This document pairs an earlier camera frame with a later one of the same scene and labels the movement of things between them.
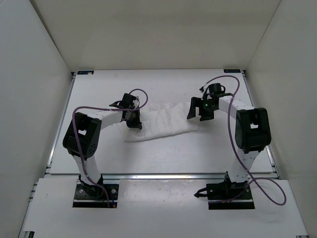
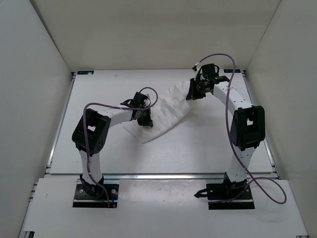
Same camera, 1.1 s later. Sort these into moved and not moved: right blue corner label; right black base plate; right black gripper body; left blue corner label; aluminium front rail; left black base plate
Moved: right black gripper body
Not moved: right blue corner label; right black base plate; aluminium front rail; left blue corner label; left black base plate
